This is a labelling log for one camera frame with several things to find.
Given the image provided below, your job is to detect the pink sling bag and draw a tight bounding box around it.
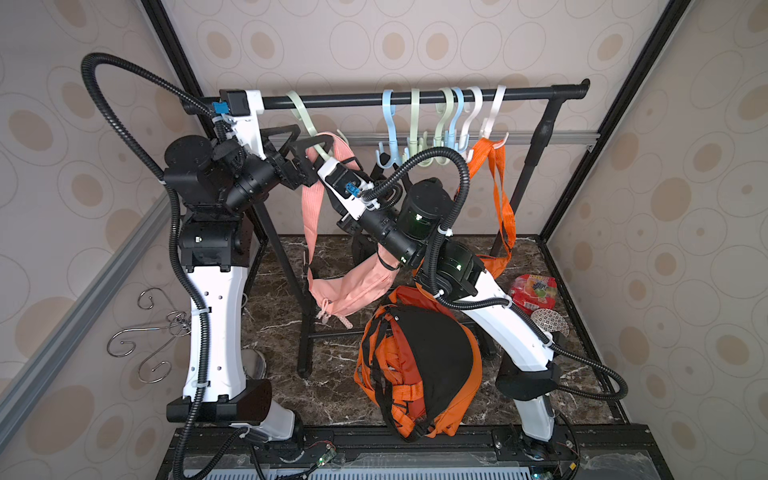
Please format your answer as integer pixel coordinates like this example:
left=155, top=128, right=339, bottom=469
left=299, top=131, right=402, bottom=330

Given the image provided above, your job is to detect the orange backpack bottom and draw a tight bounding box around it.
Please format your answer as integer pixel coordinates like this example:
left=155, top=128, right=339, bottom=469
left=354, top=286, right=482, bottom=442

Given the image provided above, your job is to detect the orange sling bag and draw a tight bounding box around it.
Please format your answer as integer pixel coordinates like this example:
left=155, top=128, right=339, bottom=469
left=467, top=137, right=517, bottom=279

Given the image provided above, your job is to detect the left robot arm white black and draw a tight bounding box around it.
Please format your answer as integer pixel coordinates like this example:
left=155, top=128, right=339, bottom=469
left=164, top=125, right=333, bottom=441

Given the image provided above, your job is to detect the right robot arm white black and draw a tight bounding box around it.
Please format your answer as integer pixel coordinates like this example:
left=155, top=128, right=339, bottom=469
left=325, top=172, right=559, bottom=442

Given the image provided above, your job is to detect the light green hook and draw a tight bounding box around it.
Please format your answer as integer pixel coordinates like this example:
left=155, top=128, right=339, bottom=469
left=432, top=88, right=454, bottom=147
left=404, top=88, right=426, bottom=160
left=287, top=91, right=354, bottom=161

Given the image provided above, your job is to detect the light blue hook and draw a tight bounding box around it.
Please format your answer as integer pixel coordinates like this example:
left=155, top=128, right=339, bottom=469
left=376, top=89, right=402, bottom=170
left=446, top=87, right=465, bottom=152

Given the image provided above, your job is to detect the red snack packet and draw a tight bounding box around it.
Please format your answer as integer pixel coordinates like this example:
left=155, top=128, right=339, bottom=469
left=510, top=274, right=557, bottom=314

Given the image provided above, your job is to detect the patterned round ball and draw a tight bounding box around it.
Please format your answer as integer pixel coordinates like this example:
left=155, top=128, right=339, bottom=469
left=531, top=308, right=570, bottom=337

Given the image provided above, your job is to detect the dark grey clothes rack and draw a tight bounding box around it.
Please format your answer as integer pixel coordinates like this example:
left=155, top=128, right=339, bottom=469
left=182, top=79, right=592, bottom=379

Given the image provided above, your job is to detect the chrome jewelry stand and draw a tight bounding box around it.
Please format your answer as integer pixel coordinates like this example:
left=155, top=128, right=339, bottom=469
left=105, top=287, right=191, bottom=385

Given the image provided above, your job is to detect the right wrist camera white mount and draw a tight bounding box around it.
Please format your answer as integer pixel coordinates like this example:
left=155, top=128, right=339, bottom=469
left=316, top=157, right=382, bottom=221

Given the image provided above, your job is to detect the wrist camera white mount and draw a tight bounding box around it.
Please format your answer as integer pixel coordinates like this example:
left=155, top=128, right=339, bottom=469
left=316, top=157, right=382, bottom=221
left=212, top=90, right=266, bottom=160

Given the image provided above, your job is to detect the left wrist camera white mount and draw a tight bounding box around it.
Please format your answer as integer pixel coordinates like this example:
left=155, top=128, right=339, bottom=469
left=212, top=90, right=266, bottom=160

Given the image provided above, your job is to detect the black corner frame post left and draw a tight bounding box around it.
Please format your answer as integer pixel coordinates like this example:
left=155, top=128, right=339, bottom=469
left=139, top=0, right=203, bottom=97

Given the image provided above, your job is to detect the black corner frame post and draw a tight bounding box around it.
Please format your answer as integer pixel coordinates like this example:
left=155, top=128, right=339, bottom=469
left=538, top=0, right=693, bottom=244
left=139, top=0, right=203, bottom=97

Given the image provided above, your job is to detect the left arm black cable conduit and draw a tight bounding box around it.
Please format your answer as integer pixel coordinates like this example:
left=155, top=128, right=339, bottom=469
left=80, top=52, right=253, bottom=480

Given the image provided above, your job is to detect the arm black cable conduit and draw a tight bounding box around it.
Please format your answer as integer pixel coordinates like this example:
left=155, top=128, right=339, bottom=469
left=80, top=52, right=253, bottom=480
left=362, top=146, right=630, bottom=403

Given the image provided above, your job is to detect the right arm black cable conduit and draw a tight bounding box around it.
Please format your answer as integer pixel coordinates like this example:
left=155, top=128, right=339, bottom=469
left=362, top=146, right=630, bottom=403

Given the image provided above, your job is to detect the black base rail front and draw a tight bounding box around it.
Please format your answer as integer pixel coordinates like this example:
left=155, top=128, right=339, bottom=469
left=184, top=424, right=672, bottom=479

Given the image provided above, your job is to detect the aluminium rail left wall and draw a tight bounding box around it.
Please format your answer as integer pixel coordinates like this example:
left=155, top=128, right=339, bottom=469
left=1, top=195, right=171, bottom=449

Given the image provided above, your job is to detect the black corner frame post right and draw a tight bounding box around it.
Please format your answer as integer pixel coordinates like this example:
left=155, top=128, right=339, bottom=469
left=538, top=0, right=693, bottom=244

